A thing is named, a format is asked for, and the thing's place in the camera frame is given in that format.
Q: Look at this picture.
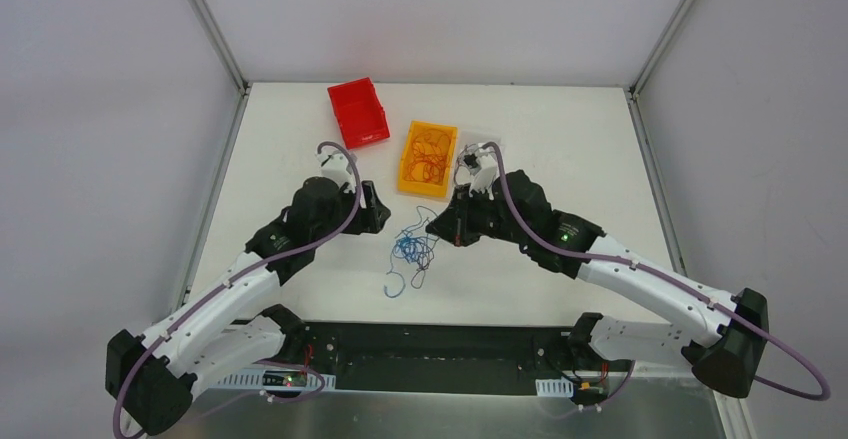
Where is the right white cable duct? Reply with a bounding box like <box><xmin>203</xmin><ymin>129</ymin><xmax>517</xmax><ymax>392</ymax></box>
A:
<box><xmin>535</xmin><ymin>378</ymin><xmax>574</xmax><ymax>398</ymax></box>

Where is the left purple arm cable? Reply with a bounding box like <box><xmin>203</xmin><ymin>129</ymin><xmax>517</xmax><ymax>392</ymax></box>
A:
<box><xmin>111</xmin><ymin>141</ymin><xmax>364</xmax><ymax>439</ymax></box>

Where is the left white cable duct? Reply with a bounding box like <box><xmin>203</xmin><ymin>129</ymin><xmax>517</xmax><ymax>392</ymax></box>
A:
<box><xmin>210</xmin><ymin>368</ymin><xmax>336</xmax><ymax>392</ymax></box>

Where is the red plastic bin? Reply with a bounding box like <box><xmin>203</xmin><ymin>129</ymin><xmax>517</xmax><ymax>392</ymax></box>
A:
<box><xmin>327</xmin><ymin>77</ymin><xmax>390</xmax><ymax>149</ymax></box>

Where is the orange thin cable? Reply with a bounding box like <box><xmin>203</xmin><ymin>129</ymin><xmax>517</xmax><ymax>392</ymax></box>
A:
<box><xmin>405</xmin><ymin>129</ymin><xmax>453</xmax><ymax>184</ymax></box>

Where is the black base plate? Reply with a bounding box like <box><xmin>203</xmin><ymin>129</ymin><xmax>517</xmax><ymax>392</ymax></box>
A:
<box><xmin>261</xmin><ymin>305</ymin><xmax>630</xmax><ymax>396</ymax></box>

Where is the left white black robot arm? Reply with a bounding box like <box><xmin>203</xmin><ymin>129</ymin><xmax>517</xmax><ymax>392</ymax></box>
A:
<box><xmin>105</xmin><ymin>177</ymin><xmax>391</xmax><ymax>438</ymax></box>

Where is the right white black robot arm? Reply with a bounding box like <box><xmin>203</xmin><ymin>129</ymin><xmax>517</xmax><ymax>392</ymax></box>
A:
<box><xmin>426</xmin><ymin>170</ymin><xmax>768</xmax><ymax>398</ymax></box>

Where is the yellow plastic bin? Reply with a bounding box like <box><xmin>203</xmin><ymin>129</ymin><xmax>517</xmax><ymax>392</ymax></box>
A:
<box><xmin>397</xmin><ymin>121</ymin><xmax>459</xmax><ymax>200</ymax></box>

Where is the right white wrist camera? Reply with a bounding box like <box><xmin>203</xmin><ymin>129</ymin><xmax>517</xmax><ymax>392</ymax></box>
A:
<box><xmin>453</xmin><ymin>149</ymin><xmax>499</xmax><ymax>199</ymax></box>

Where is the blue thin cable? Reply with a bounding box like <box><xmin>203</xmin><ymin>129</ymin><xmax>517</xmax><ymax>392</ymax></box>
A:
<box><xmin>382</xmin><ymin>205</ymin><xmax>442</xmax><ymax>300</ymax></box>

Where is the white cable duct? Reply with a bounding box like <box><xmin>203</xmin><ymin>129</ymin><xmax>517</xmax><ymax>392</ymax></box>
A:
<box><xmin>535</xmin><ymin>378</ymin><xmax>574</xmax><ymax>398</ymax></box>
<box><xmin>210</xmin><ymin>368</ymin><xmax>336</xmax><ymax>392</ymax></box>

